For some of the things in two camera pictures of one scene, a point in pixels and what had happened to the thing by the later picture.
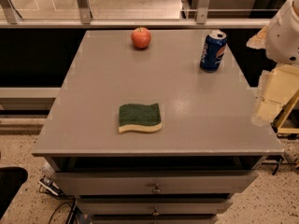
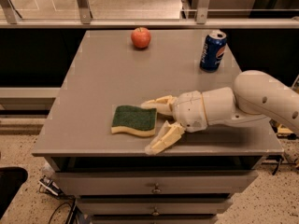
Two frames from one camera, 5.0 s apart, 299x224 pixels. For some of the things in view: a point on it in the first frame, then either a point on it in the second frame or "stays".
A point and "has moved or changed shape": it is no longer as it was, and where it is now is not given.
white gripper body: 284,36 -> 189,110
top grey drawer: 155,182 stays
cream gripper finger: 277,87 -> 167,135
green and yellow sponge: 139,117 has moved or changed shape
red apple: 141,37 stays
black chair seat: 11,178 stays
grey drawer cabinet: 216,129 stays
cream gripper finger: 260,39 -> 163,104
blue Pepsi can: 213,50 stays
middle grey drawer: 154,205 stays
